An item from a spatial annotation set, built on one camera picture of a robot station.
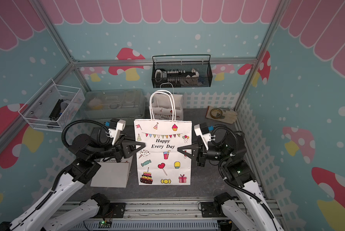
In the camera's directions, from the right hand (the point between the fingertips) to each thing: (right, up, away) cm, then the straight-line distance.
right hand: (179, 150), depth 53 cm
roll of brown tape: (+31, +19, +63) cm, 73 cm away
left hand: (-13, +1, -1) cm, 13 cm away
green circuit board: (-38, -41, +19) cm, 59 cm away
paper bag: (-7, -4, +1) cm, 8 cm away
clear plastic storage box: (-46, +24, +49) cm, 72 cm away
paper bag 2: (-8, +23, +49) cm, 55 cm away
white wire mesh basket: (-63, +17, +18) cm, 68 cm away
